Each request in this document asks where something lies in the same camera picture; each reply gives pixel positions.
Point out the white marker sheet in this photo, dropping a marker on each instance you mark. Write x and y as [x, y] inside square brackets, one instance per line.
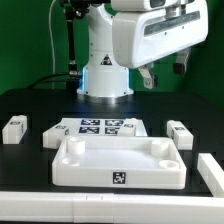
[104, 127]

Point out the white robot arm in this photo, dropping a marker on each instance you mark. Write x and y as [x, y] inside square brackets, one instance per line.
[104, 80]

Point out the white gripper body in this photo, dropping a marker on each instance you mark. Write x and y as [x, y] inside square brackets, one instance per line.
[142, 38]

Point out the black camera pole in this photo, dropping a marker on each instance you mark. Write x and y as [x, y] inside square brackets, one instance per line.
[73, 9]

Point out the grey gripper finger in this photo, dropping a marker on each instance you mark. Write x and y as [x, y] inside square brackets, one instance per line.
[149, 79]
[180, 65]

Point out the white fence bar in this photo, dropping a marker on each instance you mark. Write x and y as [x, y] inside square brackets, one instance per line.
[110, 208]
[212, 174]

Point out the white desk top tray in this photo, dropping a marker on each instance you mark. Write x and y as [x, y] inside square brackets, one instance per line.
[119, 162]

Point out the white right fence bar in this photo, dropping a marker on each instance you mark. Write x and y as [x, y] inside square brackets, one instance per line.
[212, 174]

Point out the white front fence bar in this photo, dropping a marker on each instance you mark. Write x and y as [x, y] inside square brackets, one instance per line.
[110, 208]

